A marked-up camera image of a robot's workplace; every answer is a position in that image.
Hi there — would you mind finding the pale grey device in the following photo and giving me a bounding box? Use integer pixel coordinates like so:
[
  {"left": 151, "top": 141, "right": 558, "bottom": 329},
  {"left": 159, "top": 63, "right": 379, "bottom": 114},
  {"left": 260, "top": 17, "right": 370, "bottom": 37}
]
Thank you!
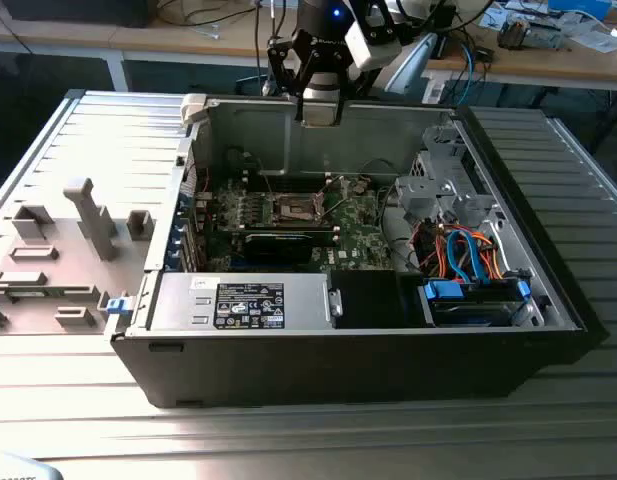
[{"left": 0, "top": 452, "right": 64, "bottom": 480}]

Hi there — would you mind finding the blue box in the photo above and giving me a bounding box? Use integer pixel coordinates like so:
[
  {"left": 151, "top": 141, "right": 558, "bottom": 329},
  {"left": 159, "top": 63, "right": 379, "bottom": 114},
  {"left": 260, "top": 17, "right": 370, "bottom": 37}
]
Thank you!
[{"left": 547, "top": 0, "right": 613, "bottom": 20}]

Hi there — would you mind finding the blue plastic latch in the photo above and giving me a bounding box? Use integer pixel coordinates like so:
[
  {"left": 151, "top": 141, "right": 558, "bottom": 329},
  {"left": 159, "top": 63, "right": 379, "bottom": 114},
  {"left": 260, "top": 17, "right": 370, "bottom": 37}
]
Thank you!
[{"left": 106, "top": 295, "right": 134, "bottom": 317}]

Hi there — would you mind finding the metal CPU socket cover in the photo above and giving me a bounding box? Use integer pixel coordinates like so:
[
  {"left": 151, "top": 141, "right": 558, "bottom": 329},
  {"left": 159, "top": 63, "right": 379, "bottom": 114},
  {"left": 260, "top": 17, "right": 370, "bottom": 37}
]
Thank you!
[{"left": 311, "top": 174, "right": 336, "bottom": 218}]

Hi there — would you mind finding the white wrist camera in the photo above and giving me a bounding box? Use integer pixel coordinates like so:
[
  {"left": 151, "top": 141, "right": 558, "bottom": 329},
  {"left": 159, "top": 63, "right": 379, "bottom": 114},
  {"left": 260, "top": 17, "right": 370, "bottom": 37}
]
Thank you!
[{"left": 345, "top": 18, "right": 402, "bottom": 71}]

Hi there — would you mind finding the blue wire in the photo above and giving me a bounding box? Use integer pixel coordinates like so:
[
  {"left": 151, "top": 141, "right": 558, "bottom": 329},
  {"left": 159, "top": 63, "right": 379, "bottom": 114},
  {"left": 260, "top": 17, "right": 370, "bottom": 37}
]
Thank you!
[{"left": 445, "top": 227, "right": 490, "bottom": 287}]

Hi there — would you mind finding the hard disk in blue carrier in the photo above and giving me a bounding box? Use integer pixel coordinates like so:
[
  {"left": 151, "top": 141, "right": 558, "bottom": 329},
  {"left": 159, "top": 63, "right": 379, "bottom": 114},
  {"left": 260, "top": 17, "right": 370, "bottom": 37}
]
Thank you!
[{"left": 418, "top": 277, "right": 533, "bottom": 329}]

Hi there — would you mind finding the orange wire bundle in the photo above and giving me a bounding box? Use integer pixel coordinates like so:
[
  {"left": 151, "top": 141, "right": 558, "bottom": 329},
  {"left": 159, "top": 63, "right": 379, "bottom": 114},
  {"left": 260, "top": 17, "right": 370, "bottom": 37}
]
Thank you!
[{"left": 412, "top": 224, "right": 512, "bottom": 282}]

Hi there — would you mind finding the grey parts rack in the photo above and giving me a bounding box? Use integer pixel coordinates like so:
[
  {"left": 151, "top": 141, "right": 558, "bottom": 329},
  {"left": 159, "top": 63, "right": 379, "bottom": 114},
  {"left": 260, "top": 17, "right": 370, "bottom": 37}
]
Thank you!
[{"left": 0, "top": 177, "right": 157, "bottom": 337}]

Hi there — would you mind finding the black PC case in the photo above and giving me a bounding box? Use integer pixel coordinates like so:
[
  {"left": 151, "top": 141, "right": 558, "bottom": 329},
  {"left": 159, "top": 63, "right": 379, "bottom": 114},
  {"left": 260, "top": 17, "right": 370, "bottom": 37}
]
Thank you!
[{"left": 109, "top": 89, "right": 609, "bottom": 409}]

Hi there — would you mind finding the silver metal drive cage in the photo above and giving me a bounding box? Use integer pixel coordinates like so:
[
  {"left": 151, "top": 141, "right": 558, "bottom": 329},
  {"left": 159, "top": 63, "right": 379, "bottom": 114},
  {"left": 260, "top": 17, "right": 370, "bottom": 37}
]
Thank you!
[{"left": 393, "top": 124, "right": 495, "bottom": 226}]

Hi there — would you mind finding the black CPU cooler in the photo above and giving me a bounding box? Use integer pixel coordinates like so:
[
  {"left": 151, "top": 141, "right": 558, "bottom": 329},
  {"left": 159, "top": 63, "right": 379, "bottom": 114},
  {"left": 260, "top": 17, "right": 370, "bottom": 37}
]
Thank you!
[{"left": 496, "top": 13, "right": 533, "bottom": 51}]

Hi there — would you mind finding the silver power supply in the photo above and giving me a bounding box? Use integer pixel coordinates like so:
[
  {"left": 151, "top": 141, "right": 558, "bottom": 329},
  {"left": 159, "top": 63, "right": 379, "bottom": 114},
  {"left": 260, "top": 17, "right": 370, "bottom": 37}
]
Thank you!
[{"left": 147, "top": 272, "right": 337, "bottom": 334}]

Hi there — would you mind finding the grey metal drive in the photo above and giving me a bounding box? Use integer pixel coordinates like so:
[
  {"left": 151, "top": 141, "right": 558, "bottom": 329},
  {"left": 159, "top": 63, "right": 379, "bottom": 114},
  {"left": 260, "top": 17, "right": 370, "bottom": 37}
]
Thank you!
[{"left": 530, "top": 19, "right": 564, "bottom": 51}]

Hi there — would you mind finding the green motherboard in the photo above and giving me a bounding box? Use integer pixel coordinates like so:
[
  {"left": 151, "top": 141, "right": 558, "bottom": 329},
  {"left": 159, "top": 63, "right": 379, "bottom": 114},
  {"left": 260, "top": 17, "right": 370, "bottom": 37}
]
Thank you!
[{"left": 202, "top": 172, "right": 397, "bottom": 274}]

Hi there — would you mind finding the white plastic latch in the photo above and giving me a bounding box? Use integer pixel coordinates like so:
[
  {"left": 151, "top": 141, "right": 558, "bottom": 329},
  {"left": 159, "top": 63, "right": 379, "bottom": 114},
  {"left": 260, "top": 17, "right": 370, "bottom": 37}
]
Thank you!
[{"left": 180, "top": 93, "right": 209, "bottom": 126}]

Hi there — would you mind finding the silver CPU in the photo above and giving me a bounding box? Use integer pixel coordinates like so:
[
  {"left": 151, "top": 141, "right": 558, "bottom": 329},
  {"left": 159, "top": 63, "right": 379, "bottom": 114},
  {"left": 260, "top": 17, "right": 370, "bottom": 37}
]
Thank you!
[{"left": 302, "top": 97, "right": 340, "bottom": 129}]

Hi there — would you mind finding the black monitor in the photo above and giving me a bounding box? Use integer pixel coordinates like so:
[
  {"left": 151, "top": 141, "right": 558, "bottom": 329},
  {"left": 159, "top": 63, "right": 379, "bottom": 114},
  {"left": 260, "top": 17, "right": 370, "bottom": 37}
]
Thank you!
[{"left": 2, "top": 0, "right": 152, "bottom": 29}]

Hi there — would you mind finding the wooden desk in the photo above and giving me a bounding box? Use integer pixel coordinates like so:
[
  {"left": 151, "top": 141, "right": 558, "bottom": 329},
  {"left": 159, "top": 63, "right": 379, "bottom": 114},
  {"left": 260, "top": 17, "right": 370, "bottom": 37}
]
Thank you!
[{"left": 0, "top": 0, "right": 617, "bottom": 94}]

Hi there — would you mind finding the CPU socket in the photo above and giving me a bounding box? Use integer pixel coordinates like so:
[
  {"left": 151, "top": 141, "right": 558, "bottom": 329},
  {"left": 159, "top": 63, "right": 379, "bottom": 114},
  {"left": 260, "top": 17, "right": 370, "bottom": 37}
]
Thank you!
[{"left": 271, "top": 191, "right": 330, "bottom": 225}]

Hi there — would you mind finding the black RAM slot bank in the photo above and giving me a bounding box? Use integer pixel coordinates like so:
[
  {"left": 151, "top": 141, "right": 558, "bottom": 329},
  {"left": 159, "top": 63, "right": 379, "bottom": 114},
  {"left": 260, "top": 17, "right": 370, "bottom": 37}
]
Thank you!
[
  {"left": 241, "top": 168, "right": 335, "bottom": 194},
  {"left": 212, "top": 222, "right": 339, "bottom": 239}
]

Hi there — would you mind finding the black graphics card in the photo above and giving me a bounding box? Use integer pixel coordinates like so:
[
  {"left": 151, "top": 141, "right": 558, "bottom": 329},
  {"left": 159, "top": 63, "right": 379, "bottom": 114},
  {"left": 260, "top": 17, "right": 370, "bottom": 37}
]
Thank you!
[{"left": 242, "top": 229, "right": 339, "bottom": 266}]

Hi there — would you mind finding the black plastic shroud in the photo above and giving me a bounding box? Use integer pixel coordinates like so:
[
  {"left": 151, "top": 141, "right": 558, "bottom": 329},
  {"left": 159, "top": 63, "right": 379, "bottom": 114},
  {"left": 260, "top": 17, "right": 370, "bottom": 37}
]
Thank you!
[{"left": 332, "top": 269, "right": 407, "bottom": 330}]

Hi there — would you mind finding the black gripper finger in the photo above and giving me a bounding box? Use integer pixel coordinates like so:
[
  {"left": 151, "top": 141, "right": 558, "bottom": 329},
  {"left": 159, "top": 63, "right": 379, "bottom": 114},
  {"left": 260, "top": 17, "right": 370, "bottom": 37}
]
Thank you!
[
  {"left": 265, "top": 28, "right": 310, "bottom": 125},
  {"left": 335, "top": 64, "right": 384, "bottom": 127}
]

